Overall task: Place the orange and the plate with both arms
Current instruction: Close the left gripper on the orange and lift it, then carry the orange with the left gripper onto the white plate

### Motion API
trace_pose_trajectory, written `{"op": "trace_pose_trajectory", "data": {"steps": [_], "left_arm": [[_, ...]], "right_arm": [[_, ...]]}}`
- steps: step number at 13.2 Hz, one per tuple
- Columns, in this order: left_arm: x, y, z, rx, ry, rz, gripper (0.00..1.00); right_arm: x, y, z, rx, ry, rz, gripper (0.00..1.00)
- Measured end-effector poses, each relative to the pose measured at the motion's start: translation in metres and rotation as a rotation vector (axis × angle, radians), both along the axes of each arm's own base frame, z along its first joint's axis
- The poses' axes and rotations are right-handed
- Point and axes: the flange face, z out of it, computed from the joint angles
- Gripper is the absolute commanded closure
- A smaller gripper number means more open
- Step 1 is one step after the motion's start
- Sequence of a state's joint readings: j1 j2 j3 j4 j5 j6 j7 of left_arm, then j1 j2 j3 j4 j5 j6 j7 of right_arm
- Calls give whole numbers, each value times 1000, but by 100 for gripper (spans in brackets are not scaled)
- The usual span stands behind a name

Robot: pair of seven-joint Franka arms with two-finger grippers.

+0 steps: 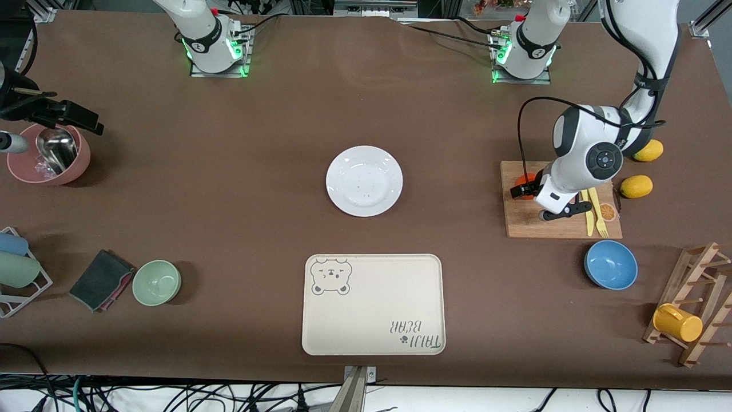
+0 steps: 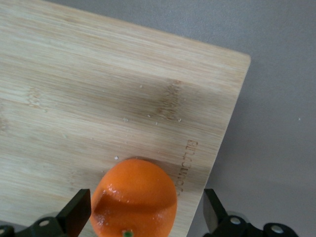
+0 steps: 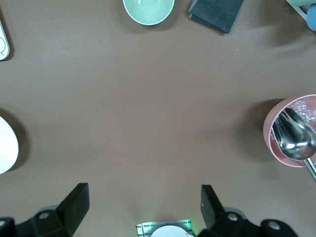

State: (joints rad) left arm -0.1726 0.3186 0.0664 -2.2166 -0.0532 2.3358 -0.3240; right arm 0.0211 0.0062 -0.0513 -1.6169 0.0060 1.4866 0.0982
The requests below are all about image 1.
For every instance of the pale green bowl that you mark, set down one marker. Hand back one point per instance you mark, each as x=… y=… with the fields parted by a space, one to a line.
x=156 y=282

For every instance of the dark grey folded cloth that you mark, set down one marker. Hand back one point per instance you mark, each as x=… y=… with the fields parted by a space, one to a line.
x=98 y=279

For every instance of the wooden mug rack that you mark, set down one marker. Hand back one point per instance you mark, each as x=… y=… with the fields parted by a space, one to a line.
x=706 y=269

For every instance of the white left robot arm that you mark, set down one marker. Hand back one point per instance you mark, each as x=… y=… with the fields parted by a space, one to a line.
x=646 y=34

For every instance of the yellow lemon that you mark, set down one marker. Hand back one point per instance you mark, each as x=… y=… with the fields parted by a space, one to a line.
x=651 y=151
x=636 y=186

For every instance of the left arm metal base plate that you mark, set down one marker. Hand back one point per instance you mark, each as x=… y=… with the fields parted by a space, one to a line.
x=540 y=80

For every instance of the yellow mug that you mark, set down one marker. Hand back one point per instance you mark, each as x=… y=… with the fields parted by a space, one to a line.
x=677 y=323

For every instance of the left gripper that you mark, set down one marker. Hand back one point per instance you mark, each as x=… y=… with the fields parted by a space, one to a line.
x=527 y=189

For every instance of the orange fruit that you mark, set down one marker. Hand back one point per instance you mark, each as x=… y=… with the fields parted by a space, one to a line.
x=526 y=177

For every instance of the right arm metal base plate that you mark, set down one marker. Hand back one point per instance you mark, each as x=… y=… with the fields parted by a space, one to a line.
x=197 y=73

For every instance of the light blue cup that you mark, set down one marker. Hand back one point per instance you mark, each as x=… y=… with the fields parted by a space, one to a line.
x=12 y=244

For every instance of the white round plate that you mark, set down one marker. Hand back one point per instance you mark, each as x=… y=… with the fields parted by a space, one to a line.
x=364 y=181

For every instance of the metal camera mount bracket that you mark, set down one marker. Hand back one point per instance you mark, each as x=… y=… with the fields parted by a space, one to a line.
x=355 y=392

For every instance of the steel scoop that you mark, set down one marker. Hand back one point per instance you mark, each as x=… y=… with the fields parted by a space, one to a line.
x=57 y=150

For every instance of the pale green cup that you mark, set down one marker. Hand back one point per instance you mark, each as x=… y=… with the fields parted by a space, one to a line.
x=17 y=270

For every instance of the pink bowl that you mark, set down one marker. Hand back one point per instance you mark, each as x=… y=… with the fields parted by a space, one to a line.
x=80 y=157

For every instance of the pink folded cloth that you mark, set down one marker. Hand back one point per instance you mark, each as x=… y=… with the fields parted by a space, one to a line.
x=121 y=292

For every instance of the yellow plastic fork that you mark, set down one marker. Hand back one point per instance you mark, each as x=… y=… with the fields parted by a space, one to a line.
x=599 y=214

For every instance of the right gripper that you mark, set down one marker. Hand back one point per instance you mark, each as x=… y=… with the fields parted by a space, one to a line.
x=28 y=106

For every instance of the blue bowl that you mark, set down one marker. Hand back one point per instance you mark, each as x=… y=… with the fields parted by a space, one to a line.
x=611 y=265

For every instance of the cream bear print tray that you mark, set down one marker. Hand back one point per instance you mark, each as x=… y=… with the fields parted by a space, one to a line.
x=372 y=303

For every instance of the orange slice sticker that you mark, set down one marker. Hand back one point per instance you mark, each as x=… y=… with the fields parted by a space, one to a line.
x=609 y=213

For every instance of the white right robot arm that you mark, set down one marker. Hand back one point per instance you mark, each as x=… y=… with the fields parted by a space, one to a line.
x=200 y=34

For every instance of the aluminium frame profile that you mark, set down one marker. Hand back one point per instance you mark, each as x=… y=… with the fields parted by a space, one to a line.
x=43 y=11
x=706 y=20

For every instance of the bamboo cutting board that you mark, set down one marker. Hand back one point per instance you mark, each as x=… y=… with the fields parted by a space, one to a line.
x=526 y=226

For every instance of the yellow plastic knife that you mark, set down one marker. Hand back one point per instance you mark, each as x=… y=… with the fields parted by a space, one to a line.
x=589 y=223

